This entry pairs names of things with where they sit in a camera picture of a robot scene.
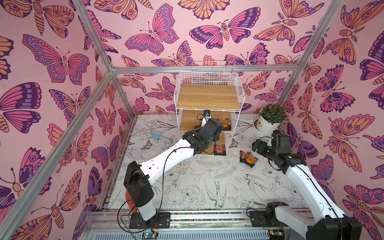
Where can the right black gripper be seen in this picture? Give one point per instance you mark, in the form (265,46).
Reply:
(258,145)

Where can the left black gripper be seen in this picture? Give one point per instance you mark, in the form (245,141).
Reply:
(217,136)

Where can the orange tea bag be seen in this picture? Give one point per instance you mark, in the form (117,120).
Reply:
(227,124)
(250,160)

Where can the red tea bag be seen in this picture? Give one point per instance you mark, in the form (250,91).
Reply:
(220,150)
(244,156)

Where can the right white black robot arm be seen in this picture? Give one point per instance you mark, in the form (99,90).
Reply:
(330,222)

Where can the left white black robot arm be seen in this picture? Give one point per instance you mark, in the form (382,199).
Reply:
(139,178)

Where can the bottom wooden shelf board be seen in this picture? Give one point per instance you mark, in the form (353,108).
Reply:
(210,150)

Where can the wooden shelf board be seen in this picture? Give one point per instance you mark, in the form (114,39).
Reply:
(208,97)
(210,150)
(188,119)

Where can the middle wooden shelf board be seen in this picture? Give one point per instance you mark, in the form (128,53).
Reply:
(188,119)

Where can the top wooden shelf board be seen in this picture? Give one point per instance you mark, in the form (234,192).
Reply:
(208,97)

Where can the green potted plant white pot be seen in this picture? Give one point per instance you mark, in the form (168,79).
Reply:
(270,118)

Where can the light blue garden trowel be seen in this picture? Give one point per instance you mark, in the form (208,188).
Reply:
(156,135)

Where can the red oven mitt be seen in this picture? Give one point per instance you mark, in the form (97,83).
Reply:
(130,202)

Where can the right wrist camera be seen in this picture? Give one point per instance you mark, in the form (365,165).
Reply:
(280,140)

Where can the white wire shelf rack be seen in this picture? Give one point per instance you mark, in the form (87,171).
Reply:
(211,78)

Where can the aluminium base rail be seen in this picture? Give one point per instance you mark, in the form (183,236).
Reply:
(241,224)

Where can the aluminium frame profiles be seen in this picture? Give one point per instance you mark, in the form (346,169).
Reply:
(23,204)

